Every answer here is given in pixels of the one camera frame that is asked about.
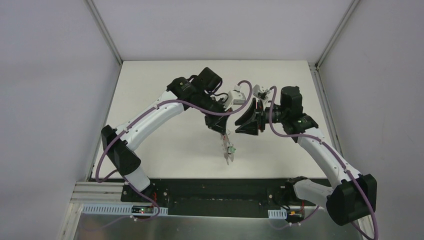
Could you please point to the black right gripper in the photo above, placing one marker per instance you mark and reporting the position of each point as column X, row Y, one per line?
column 259, row 116

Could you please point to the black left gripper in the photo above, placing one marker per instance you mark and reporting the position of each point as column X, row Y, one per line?
column 215, row 120

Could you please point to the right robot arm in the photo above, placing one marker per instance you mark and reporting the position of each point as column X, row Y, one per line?
column 350, row 196

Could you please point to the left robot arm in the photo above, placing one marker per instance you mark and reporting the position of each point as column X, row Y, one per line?
column 119, row 143

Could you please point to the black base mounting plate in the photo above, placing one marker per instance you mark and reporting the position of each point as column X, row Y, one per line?
column 234, row 198

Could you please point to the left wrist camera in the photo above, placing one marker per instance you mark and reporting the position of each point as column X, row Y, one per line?
column 235, row 98

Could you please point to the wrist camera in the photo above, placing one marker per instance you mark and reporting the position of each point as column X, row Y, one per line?
column 235, row 98
column 261, row 92

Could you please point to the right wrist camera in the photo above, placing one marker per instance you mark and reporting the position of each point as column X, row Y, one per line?
column 261, row 92

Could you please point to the aluminium frame rail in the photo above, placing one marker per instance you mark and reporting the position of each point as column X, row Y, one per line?
column 93, row 192

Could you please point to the white slotted cable duct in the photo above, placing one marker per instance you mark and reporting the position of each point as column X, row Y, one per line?
column 148, row 211

